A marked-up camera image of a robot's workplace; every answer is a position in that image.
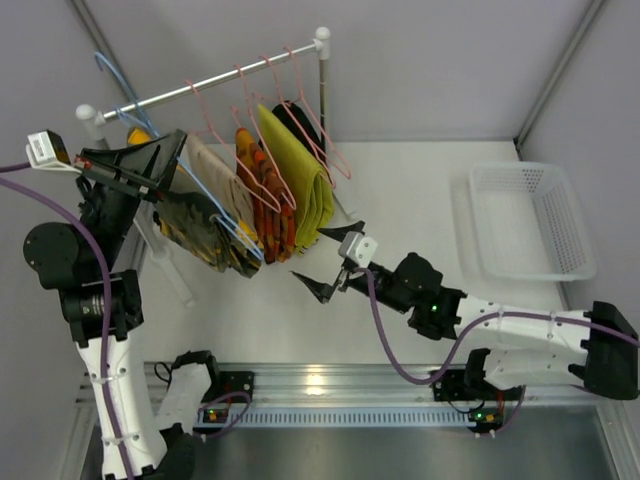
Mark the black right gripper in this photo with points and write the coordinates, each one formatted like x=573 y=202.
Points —
x=341 y=276

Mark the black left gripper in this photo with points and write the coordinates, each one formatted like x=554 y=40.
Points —
x=118 y=175

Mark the green yellow camouflage trousers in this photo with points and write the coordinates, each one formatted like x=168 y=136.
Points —
x=191 y=217

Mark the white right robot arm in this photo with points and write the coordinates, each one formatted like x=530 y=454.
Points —
x=595 y=350

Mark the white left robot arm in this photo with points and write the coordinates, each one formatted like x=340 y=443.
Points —
x=103 y=308

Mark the beige trousers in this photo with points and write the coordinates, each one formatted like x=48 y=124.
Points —
x=221 y=181

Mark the lime green trousers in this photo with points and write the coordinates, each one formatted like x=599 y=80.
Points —
x=304 y=176

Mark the orange camouflage trousers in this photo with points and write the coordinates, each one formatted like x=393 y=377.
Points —
x=274 y=221

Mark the pink hanger with orange trousers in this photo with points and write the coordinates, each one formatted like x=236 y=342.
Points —
x=255 y=140

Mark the pink hanger with black trousers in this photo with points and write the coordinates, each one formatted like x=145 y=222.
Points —
x=330 y=159

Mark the pink hanger with lime trousers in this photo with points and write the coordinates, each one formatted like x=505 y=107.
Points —
x=278 y=98

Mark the black trousers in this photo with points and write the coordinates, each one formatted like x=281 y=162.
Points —
x=296 y=121

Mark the white metal clothes rack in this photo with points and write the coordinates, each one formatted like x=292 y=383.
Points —
x=94 y=122

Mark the white perforated plastic basket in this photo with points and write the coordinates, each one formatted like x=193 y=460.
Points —
x=520 y=221

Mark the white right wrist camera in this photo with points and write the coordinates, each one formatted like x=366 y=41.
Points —
x=358 y=248

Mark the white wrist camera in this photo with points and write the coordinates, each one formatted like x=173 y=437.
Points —
x=358 y=248
x=46 y=151

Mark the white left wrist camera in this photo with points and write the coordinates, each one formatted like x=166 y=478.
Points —
x=46 y=151

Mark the aluminium mounting rail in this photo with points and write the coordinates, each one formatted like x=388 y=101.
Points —
x=357 y=385

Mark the black left base bracket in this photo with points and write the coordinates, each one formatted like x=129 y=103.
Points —
x=231 y=381

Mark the black base bracket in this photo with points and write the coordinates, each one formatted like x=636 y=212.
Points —
x=451 y=388
x=231 y=381

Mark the black right base bracket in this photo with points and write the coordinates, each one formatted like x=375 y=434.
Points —
x=451 y=388

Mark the grey slotted cable duct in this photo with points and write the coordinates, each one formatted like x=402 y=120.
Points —
x=209 y=421

